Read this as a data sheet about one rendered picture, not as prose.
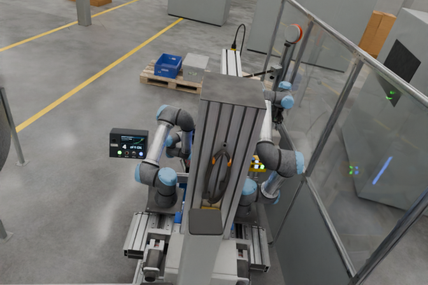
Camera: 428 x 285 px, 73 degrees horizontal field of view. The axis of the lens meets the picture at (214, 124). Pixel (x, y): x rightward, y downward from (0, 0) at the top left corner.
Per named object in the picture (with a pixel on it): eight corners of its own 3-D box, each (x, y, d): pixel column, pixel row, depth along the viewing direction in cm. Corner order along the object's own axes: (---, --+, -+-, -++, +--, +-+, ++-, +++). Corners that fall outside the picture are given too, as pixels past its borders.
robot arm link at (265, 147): (251, 171, 152) (253, 95, 176) (272, 173, 153) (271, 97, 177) (256, 163, 142) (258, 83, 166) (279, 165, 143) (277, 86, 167)
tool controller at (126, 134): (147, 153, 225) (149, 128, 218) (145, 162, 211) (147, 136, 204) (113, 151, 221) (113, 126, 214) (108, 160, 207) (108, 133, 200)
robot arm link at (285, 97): (273, 108, 167) (271, 98, 176) (292, 111, 168) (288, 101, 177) (277, 96, 163) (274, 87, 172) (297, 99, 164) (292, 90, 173)
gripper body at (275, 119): (270, 124, 186) (275, 108, 179) (267, 116, 193) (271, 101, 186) (281, 125, 187) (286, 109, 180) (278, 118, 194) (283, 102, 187)
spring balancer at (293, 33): (286, 39, 266) (281, 39, 262) (291, 21, 257) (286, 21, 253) (300, 45, 257) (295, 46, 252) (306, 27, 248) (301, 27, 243)
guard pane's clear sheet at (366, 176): (262, 81, 375) (285, -1, 318) (356, 277, 169) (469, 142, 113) (261, 81, 374) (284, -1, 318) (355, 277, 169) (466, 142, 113)
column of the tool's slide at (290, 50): (246, 180, 364) (289, 40, 263) (250, 184, 359) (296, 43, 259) (242, 182, 360) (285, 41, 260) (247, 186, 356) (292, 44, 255)
